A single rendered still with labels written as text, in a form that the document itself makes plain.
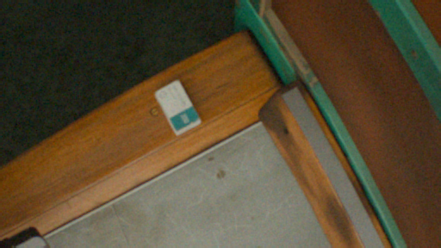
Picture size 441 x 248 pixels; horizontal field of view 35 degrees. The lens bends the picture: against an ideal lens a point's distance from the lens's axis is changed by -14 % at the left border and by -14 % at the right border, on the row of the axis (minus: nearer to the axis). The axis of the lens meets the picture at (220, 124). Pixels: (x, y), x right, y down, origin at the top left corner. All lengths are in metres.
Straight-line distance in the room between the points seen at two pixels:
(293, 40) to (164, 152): 0.23
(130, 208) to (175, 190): 0.07
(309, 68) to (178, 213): 0.26
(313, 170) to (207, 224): 0.17
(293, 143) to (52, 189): 0.33
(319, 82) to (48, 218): 0.41
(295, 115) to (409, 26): 0.41
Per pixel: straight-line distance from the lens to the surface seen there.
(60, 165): 1.05
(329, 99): 0.94
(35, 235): 0.90
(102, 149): 1.04
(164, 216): 1.04
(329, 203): 0.95
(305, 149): 0.95
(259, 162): 1.05
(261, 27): 1.02
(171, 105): 1.03
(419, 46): 0.57
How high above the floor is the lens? 1.77
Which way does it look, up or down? 75 degrees down
